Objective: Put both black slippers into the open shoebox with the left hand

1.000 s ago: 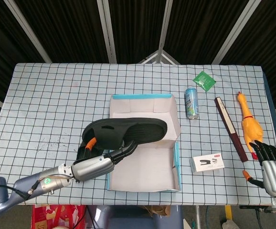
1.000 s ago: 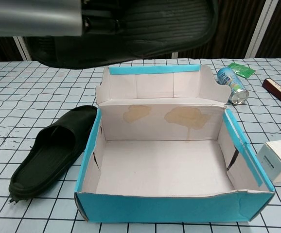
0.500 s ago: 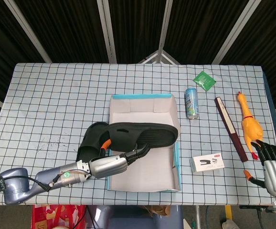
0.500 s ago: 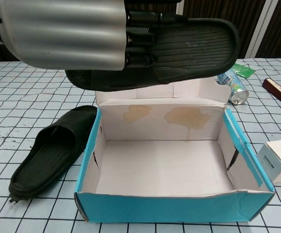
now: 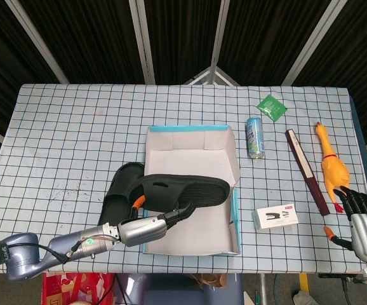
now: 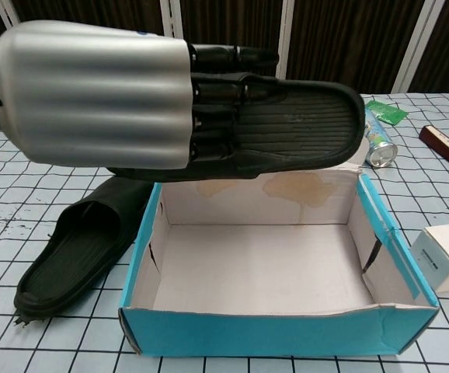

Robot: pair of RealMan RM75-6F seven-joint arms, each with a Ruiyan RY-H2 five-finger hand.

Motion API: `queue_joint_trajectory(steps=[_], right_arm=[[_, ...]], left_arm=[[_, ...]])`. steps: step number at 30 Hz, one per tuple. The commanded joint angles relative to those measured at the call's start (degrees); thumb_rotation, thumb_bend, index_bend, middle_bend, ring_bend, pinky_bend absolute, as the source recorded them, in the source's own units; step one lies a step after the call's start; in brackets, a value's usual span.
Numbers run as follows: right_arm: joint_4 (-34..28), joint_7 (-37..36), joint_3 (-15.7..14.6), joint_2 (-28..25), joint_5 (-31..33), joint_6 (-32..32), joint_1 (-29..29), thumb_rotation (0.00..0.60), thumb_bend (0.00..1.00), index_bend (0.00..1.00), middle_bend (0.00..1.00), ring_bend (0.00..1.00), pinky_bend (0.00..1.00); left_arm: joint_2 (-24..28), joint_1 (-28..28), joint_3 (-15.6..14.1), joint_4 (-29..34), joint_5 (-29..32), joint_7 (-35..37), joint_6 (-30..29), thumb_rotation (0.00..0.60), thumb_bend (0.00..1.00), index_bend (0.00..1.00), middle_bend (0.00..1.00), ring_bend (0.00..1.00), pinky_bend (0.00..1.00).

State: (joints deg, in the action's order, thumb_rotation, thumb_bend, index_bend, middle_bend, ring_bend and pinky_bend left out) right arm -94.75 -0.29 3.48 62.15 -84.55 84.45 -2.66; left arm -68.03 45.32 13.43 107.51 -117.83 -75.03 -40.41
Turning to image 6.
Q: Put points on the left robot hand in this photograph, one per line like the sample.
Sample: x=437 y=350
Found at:
x=92 y=97

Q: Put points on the black slipper with ragged heel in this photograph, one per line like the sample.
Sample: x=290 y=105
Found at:
x=73 y=264

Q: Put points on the light blue shoe box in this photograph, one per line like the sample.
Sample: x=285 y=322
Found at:
x=255 y=268

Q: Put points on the white stapler box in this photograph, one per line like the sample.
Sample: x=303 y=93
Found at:
x=442 y=260

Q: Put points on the blue drink can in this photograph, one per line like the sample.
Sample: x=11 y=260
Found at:
x=381 y=151

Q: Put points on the green sachet packet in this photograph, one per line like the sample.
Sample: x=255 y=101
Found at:
x=387 y=113

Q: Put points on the white metal frame post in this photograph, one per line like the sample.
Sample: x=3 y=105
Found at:
x=418 y=46
x=286 y=31
x=5 y=8
x=170 y=19

